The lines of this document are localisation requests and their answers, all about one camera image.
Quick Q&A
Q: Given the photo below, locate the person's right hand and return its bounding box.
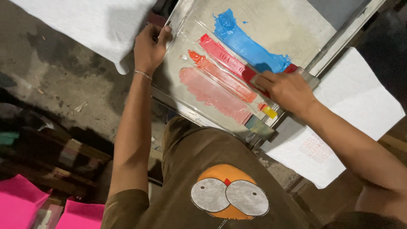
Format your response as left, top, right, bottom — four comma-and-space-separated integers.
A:
254, 70, 319, 117

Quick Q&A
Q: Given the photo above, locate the person's left hand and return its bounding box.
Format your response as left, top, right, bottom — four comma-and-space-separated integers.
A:
133, 23, 174, 76

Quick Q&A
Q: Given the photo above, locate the ink-stained squeegee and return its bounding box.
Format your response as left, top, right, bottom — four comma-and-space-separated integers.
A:
243, 64, 321, 141

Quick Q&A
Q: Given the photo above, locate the screen printing frame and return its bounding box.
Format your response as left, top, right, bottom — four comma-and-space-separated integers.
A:
150, 0, 388, 147

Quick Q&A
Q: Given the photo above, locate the white t-shirt with faint print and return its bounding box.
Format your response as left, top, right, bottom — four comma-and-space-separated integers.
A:
260, 47, 406, 190

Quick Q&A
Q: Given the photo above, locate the brown owl print t-shirt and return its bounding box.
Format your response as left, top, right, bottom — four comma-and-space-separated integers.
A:
101, 116, 320, 229

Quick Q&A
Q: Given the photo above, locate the plain white t-shirt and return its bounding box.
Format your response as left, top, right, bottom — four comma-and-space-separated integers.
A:
9, 0, 158, 75

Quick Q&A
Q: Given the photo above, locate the small pink sheet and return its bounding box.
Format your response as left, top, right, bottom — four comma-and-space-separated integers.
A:
55, 198, 106, 229

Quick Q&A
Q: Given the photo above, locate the dark heap of clutter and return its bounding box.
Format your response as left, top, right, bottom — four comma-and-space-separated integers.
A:
0, 88, 113, 199

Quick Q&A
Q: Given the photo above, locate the large pink sheet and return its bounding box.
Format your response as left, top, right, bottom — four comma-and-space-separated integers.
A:
0, 174, 53, 229

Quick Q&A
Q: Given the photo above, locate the thin metal bracelet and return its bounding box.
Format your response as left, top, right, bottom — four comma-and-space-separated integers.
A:
133, 70, 153, 81

